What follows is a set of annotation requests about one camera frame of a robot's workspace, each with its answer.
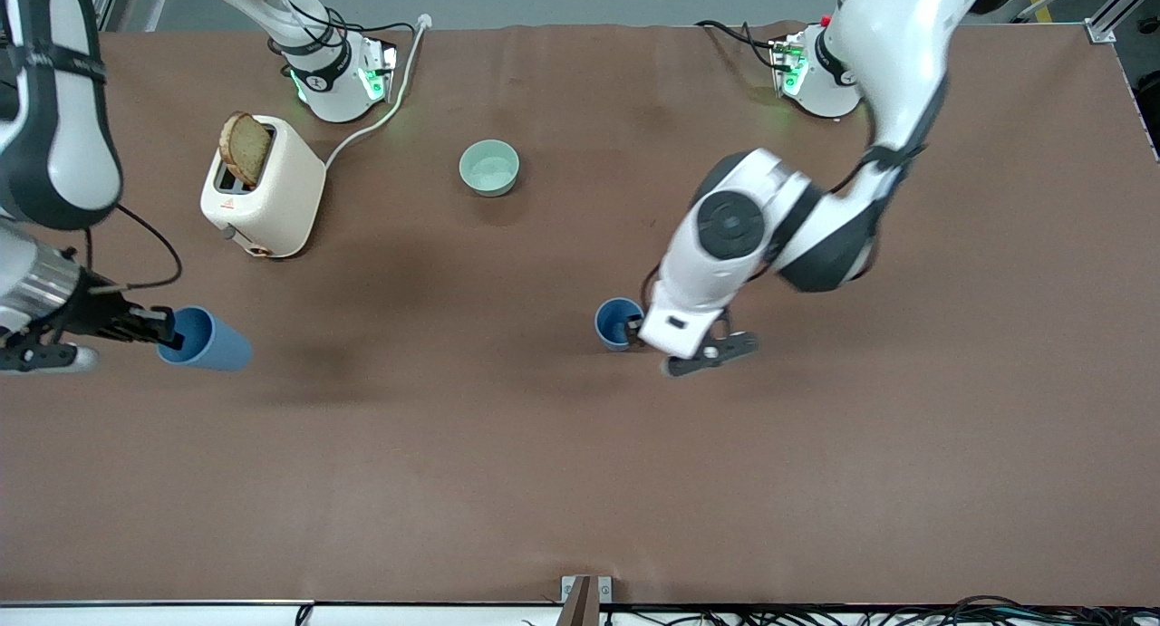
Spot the white toaster power cable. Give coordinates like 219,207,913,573
324,14,432,170

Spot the brown table cover sheet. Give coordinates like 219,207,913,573
0,19,1160,607

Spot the blue plastic cup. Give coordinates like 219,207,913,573
158,306,254,372
594,297,647,352

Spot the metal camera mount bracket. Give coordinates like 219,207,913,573
556,575,614,626

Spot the black cable bundle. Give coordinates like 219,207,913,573
598,594,1160,626

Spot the aluminium frame profile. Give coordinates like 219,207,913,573
91,0,175,34
1083,0,1160,163

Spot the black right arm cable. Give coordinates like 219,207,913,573
84,204,184,294

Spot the mint green bowl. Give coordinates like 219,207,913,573
459,140,521,197

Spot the brown bread slice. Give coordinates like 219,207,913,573
219,111,273,188

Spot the cream white toaster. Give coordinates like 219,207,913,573
200,114,327,260

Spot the black base power cable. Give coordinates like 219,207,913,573
695,19,782,71

